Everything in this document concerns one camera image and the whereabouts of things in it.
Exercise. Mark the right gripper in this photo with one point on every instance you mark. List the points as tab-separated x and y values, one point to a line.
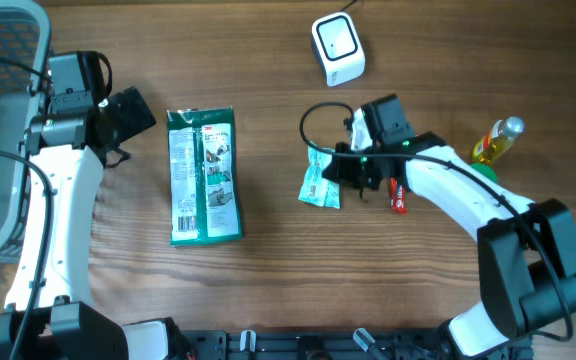
338	170

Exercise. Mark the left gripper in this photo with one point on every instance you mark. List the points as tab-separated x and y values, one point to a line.
135	114

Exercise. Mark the red Nescafe coffee stick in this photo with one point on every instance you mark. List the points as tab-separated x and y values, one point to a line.
397	197

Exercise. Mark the light green plastic sachet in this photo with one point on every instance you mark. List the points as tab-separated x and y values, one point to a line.
316	190

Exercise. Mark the green 3M gloves package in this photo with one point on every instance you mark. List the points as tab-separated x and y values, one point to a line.
202	161

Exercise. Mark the green lid jar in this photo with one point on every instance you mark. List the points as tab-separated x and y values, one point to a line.
486	171

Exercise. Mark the yellow oil bottle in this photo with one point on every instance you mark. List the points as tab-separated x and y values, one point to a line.
497	141

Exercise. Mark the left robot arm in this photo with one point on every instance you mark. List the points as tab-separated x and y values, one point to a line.
48	311

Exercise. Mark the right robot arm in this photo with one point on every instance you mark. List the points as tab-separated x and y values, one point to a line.
526	250

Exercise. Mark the white barcode scanner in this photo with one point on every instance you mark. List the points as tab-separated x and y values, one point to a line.
337	48

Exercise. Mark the grey plastic mesh basket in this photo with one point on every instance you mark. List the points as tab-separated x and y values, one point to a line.
25	35

